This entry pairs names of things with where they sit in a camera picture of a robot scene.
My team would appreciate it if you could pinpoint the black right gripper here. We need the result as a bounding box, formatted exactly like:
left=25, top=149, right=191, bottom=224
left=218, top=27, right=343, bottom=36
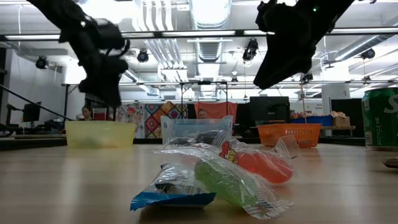
left=253, top=0, right=335, bottom=90

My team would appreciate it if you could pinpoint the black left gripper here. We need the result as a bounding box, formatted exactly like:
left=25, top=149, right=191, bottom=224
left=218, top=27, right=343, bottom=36
left=60, top=18, right=129, bottom=108

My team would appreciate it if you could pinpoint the blue white candy bar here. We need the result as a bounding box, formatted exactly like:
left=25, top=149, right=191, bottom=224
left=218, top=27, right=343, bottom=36
left=129, top=163, right=217, bottom=212

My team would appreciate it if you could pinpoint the large black monitor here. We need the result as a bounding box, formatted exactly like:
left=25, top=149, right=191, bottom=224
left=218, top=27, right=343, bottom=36
left=248, top=96, right=292, bottom=125

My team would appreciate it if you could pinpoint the yellow plastic basket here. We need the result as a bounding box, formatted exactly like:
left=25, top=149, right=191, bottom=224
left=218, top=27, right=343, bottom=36
left=64, top=120, right=137, bottom=149

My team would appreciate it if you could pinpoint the colourful patchwork quilt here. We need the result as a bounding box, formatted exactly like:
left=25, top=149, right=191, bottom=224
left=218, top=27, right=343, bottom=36
left=116, top=101, right=189, bottom=139

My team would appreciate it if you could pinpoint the blue plastic bin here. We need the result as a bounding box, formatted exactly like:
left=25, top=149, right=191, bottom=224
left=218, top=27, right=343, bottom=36
left=291, top=115, right=334, bottom=127

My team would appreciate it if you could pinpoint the white pillar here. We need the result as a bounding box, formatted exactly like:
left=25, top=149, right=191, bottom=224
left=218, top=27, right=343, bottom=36
left=321, top=83, right=351, bottom=116

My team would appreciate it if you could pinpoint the orange plastic basket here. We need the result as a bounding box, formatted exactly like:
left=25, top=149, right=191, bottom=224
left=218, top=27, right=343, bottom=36
left=257, top=123, right=323, bottom=149

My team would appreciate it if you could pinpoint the orange cloth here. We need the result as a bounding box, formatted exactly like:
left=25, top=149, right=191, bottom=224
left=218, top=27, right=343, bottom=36
left=194, top=101, right=239, bottom=121

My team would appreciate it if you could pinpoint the small black monitor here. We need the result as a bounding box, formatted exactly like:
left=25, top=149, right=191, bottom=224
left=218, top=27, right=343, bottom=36
left=22, top=101, right=42, bottom=123

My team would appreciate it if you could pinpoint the black metal truss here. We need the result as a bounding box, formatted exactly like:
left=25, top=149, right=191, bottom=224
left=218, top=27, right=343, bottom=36
left=62, top=80, right=398, bottom=116

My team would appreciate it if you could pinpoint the cardboard box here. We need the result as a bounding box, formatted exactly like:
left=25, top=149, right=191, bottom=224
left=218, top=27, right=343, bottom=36
left=332, top=115, right=351, bottom=128

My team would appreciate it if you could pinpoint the clear plastic container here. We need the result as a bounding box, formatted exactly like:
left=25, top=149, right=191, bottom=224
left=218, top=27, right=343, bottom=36
left=160, top=114, right=234, bottom=146

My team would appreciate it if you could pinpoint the green soda can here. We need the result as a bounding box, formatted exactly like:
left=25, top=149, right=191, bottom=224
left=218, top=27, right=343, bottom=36
left=361, top=86, right=398, bottom=152

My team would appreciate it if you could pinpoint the silver ceiling air duct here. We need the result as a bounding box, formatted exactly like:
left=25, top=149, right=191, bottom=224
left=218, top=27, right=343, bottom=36
left=186, top=0, right=234, bottom=63

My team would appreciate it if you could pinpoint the black aluminium rig frame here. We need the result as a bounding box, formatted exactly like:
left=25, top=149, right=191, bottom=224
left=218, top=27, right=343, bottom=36
left=0, top=27, right=398, bottom=147

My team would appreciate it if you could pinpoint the red ring pop candy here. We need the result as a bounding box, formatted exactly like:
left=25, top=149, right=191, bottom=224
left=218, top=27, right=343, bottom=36
left=211, top=129, right=301, bottom=185

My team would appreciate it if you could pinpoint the green ring pop candy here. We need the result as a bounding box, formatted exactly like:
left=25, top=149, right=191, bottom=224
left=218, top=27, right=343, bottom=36
left=154, top=146, right=295, bottom=220

